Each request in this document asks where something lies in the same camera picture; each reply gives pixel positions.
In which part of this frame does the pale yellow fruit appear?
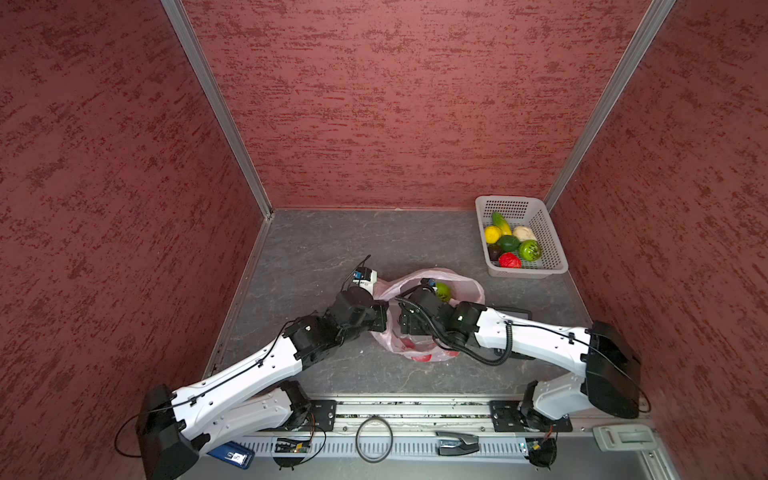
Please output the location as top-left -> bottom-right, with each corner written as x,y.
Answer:
512,226 -> 537,242

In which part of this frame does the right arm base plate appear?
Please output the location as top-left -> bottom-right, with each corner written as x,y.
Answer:
489,400 -> 573,433

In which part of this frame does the small green kiwi half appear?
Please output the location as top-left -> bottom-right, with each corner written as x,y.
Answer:
435,282 -> 453,303

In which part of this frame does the blue black box device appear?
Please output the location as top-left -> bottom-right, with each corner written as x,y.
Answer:
207,442 -> 255,470

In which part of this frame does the black stapler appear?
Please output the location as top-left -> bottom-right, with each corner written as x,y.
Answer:
435,431 -> 480,457

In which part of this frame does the white perforated plastic basket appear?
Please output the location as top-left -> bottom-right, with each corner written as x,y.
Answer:
475,196 -> 568,279

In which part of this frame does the dark brown round fruit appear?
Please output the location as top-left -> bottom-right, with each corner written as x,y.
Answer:
487,244 -> 504,261

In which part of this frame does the left small circuit board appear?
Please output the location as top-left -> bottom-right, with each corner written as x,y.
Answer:
274,437 -> 312,455

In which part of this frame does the pink printed plastic bag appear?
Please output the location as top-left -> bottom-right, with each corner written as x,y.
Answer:
371,267 -> 486,363

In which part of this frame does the aluminium corner post right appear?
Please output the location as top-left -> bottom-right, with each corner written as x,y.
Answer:
544,0 -> 676,212

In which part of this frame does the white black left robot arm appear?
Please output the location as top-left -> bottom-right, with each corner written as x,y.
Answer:
136,286 -> 388,479

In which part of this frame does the aluminium corner post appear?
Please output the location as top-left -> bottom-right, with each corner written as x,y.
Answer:
544,0 -> 676,212
161,0 -> 274,222

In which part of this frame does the green spotted custard apple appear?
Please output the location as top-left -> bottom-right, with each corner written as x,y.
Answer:
518,240 -> 542,262

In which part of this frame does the green round fruit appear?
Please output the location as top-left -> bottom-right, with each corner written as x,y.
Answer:
496,235 -> 521,253

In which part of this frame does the grey plastic holder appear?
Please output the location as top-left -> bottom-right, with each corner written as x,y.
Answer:
592,424 -> 658,452

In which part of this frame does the black cable loop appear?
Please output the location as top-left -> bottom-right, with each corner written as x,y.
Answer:
355,415 -> 395,464

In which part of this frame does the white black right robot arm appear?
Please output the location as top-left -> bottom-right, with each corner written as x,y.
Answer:
396,286 -> 647,431

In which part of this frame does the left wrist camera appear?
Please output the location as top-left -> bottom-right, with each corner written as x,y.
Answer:
351,266 -> 378,295

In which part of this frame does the aluminium corner post left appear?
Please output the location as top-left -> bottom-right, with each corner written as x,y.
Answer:
161,0 -> 274,222

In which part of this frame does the right small circuit board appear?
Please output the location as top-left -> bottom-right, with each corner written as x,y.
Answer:
526,438 -> 558,469

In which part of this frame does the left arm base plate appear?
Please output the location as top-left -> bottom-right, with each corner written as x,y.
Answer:
300,399 -> 338,433

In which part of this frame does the black desk calculator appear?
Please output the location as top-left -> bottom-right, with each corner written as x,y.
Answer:
495,307 -> 533,320

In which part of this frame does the yellow orange round fruit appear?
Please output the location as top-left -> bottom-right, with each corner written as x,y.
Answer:
484,225 -> 504,245

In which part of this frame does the red fruit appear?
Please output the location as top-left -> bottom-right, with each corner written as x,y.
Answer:
498,252 -> 522,269

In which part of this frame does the yellow green mango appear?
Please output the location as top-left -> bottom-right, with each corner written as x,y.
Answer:
491,212 -> 512,236

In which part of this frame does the aluminium front rail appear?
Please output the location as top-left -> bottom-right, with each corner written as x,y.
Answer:
229,396 -> 649,467

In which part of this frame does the small circuit board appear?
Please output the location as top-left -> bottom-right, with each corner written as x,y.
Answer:
274,437 -> 312,455
526,438 -> 558,469

